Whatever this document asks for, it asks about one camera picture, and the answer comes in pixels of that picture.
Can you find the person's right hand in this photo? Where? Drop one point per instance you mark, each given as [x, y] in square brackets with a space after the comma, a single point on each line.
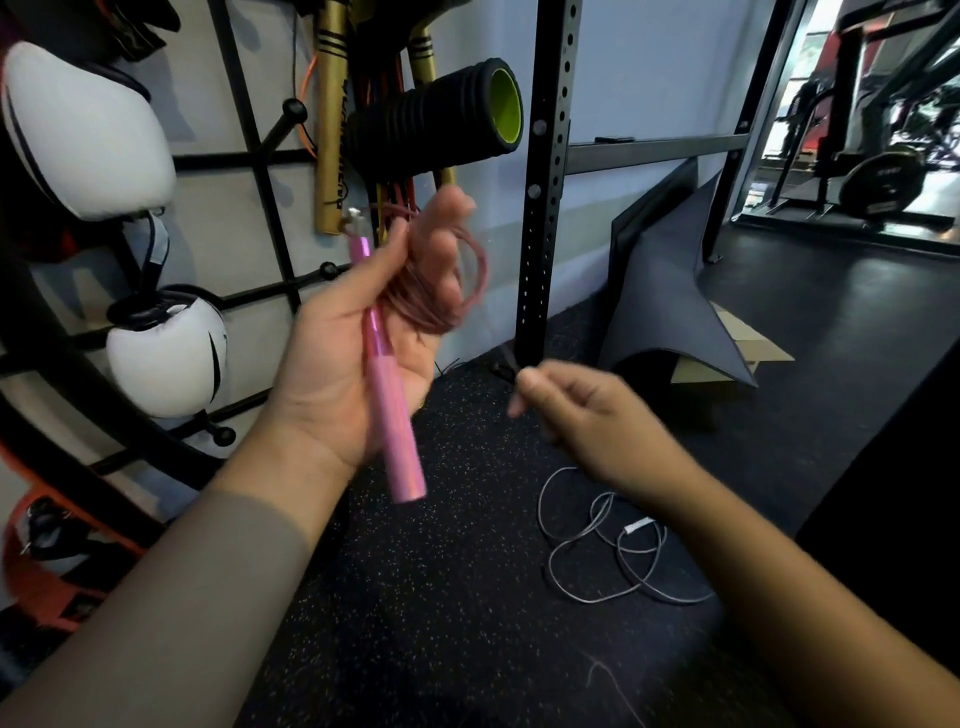
[607, 435]

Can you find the person's left hand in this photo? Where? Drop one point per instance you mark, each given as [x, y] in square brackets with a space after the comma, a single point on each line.
[330, 375]

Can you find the person's left forearm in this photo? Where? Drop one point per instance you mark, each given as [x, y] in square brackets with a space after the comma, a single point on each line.
[165, 600]

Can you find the person's right forearm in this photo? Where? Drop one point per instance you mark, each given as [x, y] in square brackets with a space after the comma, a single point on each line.
[810, 622]

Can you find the grey folded floor mat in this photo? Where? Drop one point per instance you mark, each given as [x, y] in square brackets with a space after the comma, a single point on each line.
[660, 300]

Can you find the small white boxing glove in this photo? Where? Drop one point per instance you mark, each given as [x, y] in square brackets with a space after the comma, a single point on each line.
[161, 360]

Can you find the flat cardboard piece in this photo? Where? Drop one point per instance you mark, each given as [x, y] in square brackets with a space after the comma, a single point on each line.
[754, 345]

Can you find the red resistance bands bundle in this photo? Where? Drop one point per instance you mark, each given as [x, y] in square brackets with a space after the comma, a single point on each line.
[386, 199]

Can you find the long gold stick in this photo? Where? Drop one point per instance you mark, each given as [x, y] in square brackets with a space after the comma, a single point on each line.
[331, 135]

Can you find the black foam roller green core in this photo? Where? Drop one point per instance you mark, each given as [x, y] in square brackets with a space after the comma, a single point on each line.
[435, 120]

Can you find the small black flat device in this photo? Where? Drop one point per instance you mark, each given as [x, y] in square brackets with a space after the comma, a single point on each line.
[615, 140]

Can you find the short gold stick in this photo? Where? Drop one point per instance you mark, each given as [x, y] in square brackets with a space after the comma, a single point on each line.
[421, 60]

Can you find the large white boxing glove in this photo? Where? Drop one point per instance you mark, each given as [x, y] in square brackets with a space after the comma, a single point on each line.
[90, 135]

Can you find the black exercise machine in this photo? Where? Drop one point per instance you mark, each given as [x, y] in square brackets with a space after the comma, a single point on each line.
[881, 180]

